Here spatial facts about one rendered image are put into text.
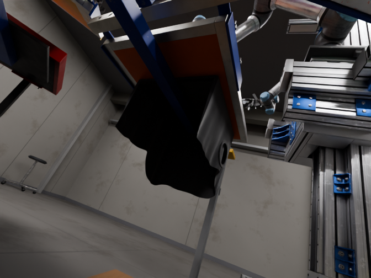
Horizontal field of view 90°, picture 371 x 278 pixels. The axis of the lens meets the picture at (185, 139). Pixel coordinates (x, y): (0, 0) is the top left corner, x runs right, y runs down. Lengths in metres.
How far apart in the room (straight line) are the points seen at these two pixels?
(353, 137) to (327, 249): 0.47
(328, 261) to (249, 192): 3.68
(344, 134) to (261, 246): 3.64
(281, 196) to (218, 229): 1.53
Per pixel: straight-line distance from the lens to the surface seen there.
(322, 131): 1.03
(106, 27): 1.02
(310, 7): 1.27
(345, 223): 1.03
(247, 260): 4.44
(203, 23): 0.75
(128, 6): 0.73
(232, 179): 4.65
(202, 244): 1.31
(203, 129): 0.75
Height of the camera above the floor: 0.34
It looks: 25 degrees up
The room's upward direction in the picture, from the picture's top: 21 degrees clockwise
